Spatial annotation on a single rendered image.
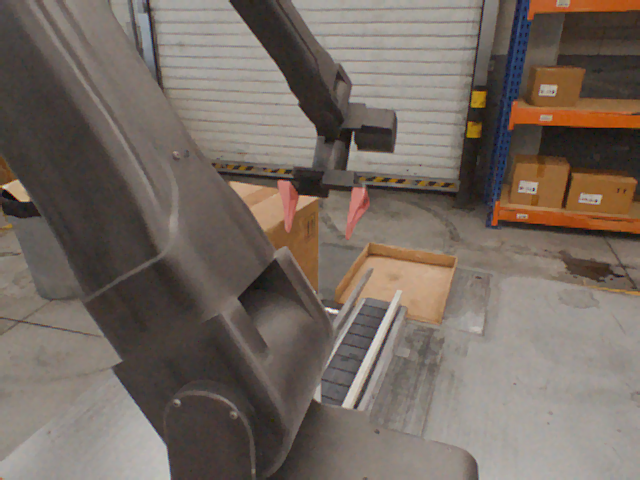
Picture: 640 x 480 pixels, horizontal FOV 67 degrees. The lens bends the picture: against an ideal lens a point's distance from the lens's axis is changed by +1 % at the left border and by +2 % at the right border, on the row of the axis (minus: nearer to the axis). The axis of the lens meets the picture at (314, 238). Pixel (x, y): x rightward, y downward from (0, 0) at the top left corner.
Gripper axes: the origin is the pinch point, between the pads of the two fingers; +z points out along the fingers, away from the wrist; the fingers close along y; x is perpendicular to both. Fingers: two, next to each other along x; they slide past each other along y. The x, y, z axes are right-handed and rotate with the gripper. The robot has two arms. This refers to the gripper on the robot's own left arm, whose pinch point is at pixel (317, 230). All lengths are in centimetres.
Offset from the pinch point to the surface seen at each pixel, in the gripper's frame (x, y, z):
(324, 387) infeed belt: 16.8, 2.5, 24.2
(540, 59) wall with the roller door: 292, 85, -240
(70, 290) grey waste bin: 172, -179, 9
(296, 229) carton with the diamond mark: 21.8, -9.7, -5.3
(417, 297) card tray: 53, 16, 0
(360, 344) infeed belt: 27.5, 6.5, 15.3
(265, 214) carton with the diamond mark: 16.7, -15.2, -6.3
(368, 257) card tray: 68, 1, -11
